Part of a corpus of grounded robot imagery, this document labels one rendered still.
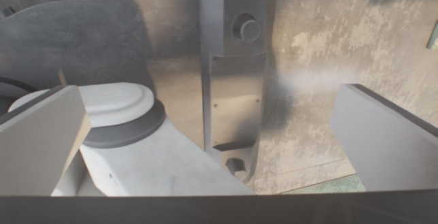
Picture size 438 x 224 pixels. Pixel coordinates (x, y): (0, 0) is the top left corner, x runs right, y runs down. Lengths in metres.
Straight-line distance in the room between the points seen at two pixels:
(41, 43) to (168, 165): 0.33
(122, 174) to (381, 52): 0.90
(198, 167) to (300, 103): 0.63
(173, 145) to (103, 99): 0.13
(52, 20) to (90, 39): 0.06
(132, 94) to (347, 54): 0.71
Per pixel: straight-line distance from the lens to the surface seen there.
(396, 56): 1.05
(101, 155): 0.35
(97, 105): 0.36
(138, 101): 0.36
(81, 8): 0.47
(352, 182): 1.42
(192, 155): 0.31
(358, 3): 0.84
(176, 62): 0.48
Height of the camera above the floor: 0.61
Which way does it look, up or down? 57 degrees down
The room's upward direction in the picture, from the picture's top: 156 degrees clockwise
